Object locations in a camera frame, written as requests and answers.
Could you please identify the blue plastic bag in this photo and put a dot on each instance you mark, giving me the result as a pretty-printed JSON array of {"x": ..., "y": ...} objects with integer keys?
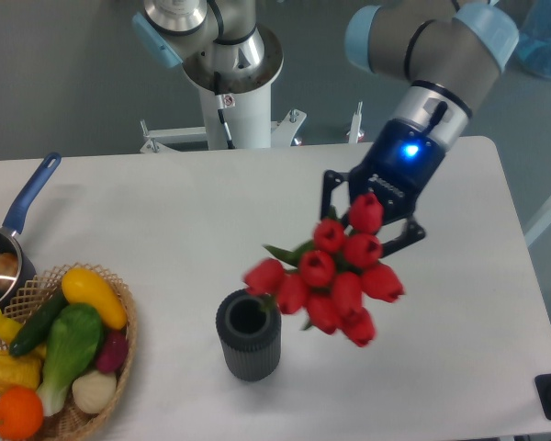
[{"x": 534, "y": 47}]

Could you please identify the small yellow banana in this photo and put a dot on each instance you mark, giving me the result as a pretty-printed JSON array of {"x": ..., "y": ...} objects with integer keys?
[{"x": 9, "y": 328}]

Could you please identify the green cucumber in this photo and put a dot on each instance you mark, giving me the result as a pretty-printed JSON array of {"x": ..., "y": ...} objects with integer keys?
[{"x": 37, "y": 327}]

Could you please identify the blue handled saucepan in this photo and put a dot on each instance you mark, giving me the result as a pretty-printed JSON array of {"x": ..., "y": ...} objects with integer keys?
[{"x": 14, "y": 222}]

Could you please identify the orange fruit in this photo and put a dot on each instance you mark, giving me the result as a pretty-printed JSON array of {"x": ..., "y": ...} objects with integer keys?
[{"x": 21, "y": 413}]

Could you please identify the yellow corn cob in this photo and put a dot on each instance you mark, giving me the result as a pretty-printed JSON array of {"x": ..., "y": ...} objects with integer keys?
[{"x": 23, "y": 371}]

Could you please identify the woven wicker basket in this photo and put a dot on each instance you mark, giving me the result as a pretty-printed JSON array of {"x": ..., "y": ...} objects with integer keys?
[{"x": 71, "y": 423}]

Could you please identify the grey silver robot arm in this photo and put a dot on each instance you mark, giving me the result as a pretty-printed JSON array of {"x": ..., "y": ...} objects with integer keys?
[{"x": 450, "y": 52}]

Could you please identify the red tulip bouquet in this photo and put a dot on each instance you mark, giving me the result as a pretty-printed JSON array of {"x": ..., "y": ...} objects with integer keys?
[{"x": 329, "y": 275}]

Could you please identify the green lettuce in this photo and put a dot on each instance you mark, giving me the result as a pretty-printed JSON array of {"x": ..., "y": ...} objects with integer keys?
[{"x": 71, "y": 346}]

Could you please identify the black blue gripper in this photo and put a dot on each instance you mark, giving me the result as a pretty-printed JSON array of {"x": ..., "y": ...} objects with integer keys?
[{"x": 395, "y": 177}]

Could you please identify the yellow squash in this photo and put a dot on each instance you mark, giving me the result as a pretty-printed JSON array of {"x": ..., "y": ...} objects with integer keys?
[{"x": 82, "y": 285}]

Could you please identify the purple red radish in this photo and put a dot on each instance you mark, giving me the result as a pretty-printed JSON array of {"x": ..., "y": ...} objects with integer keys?
[{"x": 113, "y": 352}]

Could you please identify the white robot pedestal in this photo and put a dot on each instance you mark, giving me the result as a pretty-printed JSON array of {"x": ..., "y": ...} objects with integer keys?
[{"x": 234, "y": 85}]

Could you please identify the white garlic bulb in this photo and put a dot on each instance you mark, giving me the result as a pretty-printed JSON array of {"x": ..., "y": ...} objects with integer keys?
[{"x": 94, "y": 391}]

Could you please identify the dark grey ribbed vase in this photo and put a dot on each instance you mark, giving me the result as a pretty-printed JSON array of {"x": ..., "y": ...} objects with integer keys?
[{"x": 250, "y": 336}]

